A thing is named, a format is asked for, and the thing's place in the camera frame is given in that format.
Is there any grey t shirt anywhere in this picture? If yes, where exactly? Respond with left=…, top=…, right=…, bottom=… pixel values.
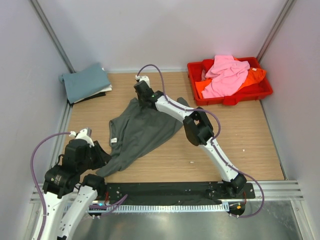
left=96, top=98, right=183, bottom=177

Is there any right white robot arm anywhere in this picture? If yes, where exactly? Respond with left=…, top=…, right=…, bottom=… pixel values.
left=134, top=80, right=247, bottom=198

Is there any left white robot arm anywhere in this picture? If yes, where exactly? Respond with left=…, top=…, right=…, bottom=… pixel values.
left=32, top=139, right=111, bottom=240

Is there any folded black t shirt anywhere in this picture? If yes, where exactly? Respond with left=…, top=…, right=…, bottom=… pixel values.
left=79, top=92, right=106, bottom=102

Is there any folded blue t shirt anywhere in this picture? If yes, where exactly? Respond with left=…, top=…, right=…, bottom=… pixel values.
left=58, top=63, right=112, bottom=104

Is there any pink t shirt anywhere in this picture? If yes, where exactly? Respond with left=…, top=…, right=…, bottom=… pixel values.
left=201, top=55, right=250, bottom=99

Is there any orange t shirt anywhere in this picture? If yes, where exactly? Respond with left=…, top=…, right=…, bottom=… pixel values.
left=195, top=57, right=267, bottom=98

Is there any red plastic bin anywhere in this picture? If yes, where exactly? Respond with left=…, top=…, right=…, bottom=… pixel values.
left=187, top=55, right=273, bottom=106

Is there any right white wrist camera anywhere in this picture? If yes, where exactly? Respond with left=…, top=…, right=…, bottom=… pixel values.
left=135, top=75, right=150, bottom=86

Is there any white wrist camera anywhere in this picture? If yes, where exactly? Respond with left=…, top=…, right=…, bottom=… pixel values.
left=135, top=75, right=150, bottom=86
left=69, top=127, right=94, bottom=147

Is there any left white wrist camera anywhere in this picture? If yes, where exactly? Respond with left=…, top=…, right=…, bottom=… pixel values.
left=69, top=127, right=94, bottom=147

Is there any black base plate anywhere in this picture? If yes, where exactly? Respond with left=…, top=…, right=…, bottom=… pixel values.
left=88, top=181, right=256, bottom=219

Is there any slotted cable duct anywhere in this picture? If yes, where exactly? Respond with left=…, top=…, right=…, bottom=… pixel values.
left=64, top=204, right=230, bottom=213

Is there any aluminium front rail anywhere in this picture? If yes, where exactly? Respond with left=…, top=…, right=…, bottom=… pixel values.
left=29, top=180, right=304, bottom=204

